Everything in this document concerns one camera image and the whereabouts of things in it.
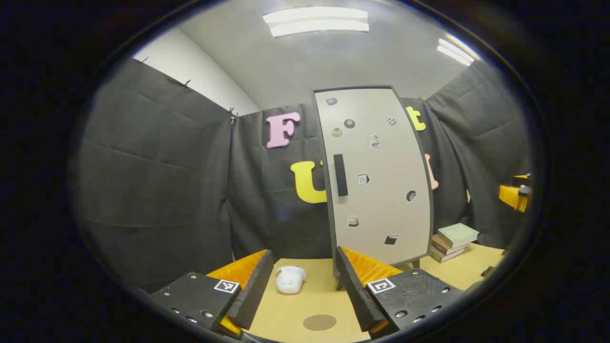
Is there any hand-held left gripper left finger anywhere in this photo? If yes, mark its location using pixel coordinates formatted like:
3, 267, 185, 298
149, 249, 275, 340

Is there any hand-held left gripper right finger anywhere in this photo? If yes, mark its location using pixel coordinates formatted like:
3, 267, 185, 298
335, 245, 466, 340

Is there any brown round coaster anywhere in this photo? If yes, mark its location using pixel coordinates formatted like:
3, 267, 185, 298
303, 314, 337, 332

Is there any grey cabinet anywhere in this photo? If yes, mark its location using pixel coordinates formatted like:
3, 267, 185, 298
312, 85, 434, 291

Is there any beige cabinet door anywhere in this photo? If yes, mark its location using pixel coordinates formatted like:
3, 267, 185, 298
315, 88, 431, 265

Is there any black door handle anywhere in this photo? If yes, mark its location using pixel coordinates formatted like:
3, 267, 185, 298
333, 153, 349, 197

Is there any white fluffy ball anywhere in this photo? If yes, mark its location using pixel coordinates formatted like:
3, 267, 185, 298
275, 266, 306, 294

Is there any green book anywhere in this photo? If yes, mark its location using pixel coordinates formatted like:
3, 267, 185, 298
437, 223, 479, 248

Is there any black backdrop cloth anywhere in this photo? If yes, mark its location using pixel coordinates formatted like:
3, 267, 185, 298
71, 57, 532, 293

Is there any small ceiling light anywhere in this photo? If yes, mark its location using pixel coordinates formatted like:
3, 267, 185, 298
437, 37, 476, 66

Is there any large ceiling light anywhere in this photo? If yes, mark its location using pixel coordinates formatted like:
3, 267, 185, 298
262, 6, 370, 38

